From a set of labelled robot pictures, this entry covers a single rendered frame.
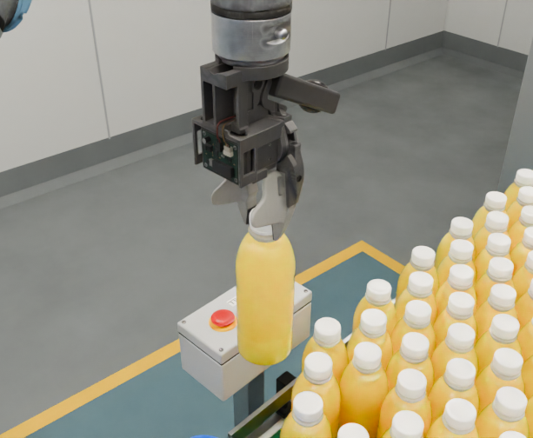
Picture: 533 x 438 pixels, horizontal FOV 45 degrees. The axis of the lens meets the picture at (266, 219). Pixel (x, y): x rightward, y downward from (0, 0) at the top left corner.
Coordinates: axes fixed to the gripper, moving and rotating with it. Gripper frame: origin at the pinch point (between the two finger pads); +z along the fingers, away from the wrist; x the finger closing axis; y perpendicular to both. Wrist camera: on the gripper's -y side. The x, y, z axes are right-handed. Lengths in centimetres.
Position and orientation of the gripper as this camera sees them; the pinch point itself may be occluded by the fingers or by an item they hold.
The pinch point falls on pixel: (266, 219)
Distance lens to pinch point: 74.6
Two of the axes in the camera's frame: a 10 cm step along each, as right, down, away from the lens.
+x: 7.1, 3.9, -5.8
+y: -7.0, 3.9, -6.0
